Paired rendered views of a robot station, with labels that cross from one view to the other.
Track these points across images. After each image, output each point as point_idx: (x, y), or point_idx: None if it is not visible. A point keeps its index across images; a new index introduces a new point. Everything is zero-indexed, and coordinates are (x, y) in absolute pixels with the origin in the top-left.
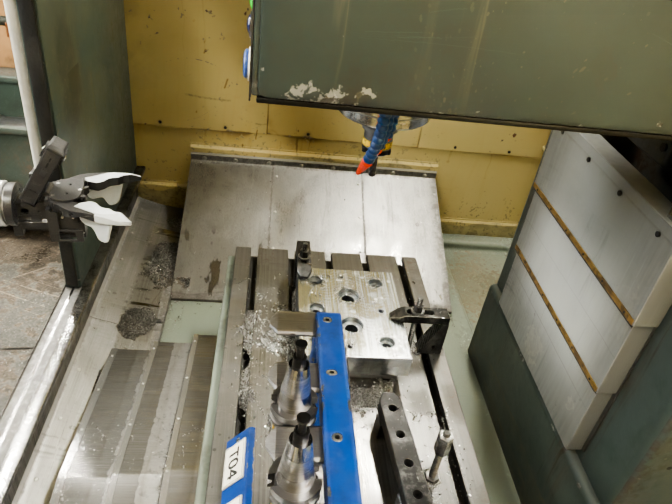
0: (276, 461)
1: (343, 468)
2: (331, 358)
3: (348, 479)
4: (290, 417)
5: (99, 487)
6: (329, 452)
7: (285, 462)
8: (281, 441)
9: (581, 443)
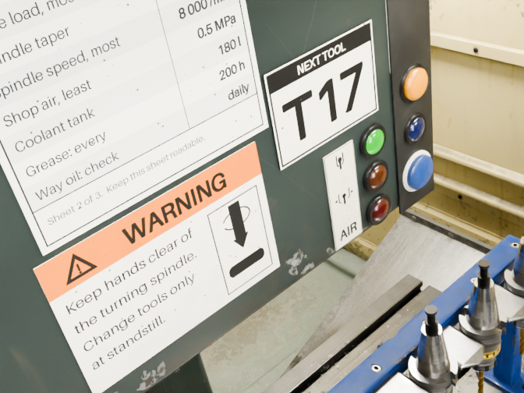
0: (488, 333)
1: (444, 303)
2: (362, 379)
3: (447, 297)
4: (448, 355)
5: None
6: (444, 317)
7: (496, 299)
8: (468, 352)
9: None
